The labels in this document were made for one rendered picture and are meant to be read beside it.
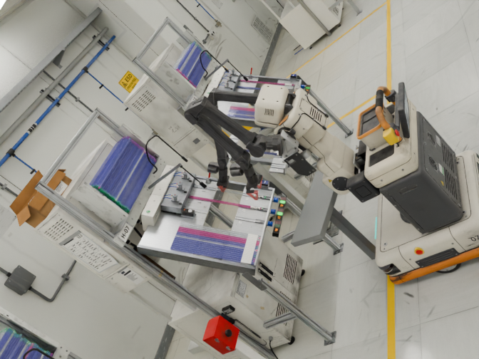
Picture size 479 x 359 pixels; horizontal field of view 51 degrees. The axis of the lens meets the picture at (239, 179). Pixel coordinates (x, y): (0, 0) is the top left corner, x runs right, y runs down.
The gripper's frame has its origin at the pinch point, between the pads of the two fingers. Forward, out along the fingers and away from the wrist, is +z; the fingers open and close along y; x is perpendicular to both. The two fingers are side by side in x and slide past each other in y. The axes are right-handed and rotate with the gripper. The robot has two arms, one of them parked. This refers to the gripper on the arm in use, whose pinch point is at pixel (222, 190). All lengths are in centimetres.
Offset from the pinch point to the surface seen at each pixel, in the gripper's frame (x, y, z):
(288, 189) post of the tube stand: 41, -38, 25
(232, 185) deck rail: 4.8, -8.1, 1.8
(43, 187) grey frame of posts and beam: -86, 64, -40
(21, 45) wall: -247, -164, 10
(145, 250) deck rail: -32, 60, 1
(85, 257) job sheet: -73, 61, 19
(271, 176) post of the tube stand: 26.9, -37.8, 13.9
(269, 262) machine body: 37, 15, 46
